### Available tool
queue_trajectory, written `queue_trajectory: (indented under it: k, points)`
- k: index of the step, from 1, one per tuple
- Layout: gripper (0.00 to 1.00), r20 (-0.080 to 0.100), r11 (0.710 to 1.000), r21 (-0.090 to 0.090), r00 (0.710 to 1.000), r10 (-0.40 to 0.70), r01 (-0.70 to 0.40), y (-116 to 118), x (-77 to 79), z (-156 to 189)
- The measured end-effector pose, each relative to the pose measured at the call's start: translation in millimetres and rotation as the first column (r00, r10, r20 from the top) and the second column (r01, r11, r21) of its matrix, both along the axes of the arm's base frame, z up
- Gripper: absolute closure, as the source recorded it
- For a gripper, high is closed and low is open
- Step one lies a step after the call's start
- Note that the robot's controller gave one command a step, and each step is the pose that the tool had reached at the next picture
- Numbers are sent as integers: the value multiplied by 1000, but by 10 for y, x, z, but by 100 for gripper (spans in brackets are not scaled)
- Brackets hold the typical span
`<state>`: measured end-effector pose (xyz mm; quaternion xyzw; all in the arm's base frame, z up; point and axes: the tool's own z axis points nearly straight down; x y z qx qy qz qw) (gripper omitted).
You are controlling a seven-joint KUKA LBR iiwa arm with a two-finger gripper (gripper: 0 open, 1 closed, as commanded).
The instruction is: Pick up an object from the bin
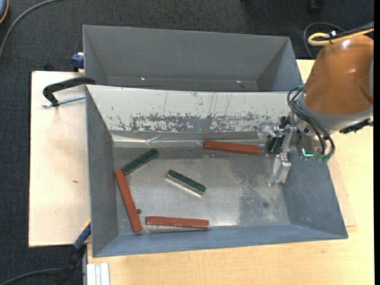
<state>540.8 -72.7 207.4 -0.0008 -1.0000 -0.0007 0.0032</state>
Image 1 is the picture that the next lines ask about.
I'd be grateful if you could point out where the dark green flat block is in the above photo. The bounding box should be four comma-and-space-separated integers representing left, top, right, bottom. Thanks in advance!
164, 169, 207, 198
121, 148, 159, 176

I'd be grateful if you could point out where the grey metal bin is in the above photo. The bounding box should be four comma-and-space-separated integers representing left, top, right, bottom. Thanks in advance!
82, 24, 349, 258

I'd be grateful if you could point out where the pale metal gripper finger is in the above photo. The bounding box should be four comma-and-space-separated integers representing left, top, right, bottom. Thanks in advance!
257, 124, 283, 148
265, 153, 293, 188

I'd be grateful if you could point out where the red-brown flat block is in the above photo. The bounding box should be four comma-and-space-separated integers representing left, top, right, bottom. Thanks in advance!
145, 215, 210, 230
114, 169, 144, 234
202, 140, 262, 156

